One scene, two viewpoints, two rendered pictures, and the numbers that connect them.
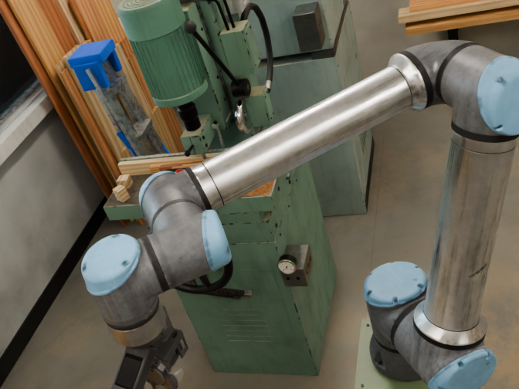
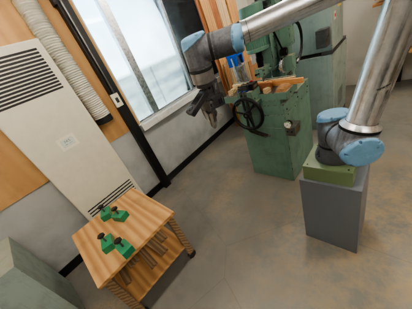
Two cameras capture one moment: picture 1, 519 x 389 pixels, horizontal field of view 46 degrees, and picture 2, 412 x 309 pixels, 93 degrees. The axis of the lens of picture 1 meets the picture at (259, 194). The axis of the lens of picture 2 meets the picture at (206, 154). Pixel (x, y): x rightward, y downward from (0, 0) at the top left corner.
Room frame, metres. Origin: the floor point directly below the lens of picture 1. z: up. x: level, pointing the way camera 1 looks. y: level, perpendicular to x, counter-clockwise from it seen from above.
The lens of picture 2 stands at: (-0.04, -0.05, 1.43)
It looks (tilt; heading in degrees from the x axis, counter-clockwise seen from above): 29 degrees down; 29
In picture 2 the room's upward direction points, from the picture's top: 22 degrees counter-clockwise
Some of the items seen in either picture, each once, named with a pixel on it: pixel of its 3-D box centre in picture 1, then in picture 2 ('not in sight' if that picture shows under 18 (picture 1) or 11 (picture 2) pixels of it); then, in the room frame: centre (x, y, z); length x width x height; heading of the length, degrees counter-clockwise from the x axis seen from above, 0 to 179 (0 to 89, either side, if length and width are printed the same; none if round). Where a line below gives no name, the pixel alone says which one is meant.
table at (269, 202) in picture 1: (191, 197); (254, 95); (1.68, 0.22, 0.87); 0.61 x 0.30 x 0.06; 66
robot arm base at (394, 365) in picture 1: (404, 338); (333, 148); (1.01, -0.24, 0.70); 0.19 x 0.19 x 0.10
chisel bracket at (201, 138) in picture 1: (200, 136); (263, 71); (1.78, 0.13, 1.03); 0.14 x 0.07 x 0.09; 156
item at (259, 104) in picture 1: (256, 106); (289, 62); (1.87, -0.08, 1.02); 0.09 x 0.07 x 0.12; 66
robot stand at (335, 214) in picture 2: not in sight; (334, 200); (1.01, -0.24, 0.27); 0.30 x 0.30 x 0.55; 67
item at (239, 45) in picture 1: (241, 48); (287, 34); (1.90, -0.09, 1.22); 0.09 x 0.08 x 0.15; 156
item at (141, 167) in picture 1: (197, 162); (260, 84); (1.80, 0.17, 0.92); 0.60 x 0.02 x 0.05; 66
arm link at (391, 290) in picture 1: (400, 304); (334, 127); (1.00, -0.24, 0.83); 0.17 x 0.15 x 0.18; 13
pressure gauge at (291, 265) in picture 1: (288, 265); (288, 124); (1.46, -0.02, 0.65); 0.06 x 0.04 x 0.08; 66
